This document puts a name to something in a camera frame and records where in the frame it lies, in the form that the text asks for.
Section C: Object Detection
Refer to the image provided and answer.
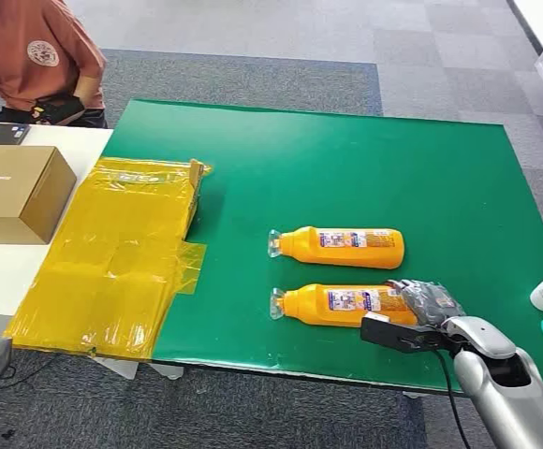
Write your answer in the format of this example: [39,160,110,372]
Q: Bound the yellow plastic sheet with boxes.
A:
[3,156,213,363]

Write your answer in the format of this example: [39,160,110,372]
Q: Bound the green table mat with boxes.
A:
[101,98,543,405]

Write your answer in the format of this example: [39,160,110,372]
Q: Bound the person's black glove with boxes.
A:
[31,93,86,125]

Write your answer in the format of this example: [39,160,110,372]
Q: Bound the person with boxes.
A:
[0,0,109,129]

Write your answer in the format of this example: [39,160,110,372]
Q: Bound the black floor cables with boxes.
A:
[0,341,62,393]

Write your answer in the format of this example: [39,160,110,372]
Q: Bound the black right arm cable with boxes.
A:
[432,349,473,449]

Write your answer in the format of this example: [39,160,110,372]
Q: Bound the brown cardboard box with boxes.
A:
[0,145,78,246]

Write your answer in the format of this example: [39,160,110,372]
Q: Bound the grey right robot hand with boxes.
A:
[386,279,467,329]

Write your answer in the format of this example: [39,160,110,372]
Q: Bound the orange Tide detergent bottle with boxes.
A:
[266,225,405,271]
[269,282,418,328]

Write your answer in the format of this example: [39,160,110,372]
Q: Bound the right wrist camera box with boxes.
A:
[360,311,447,356]

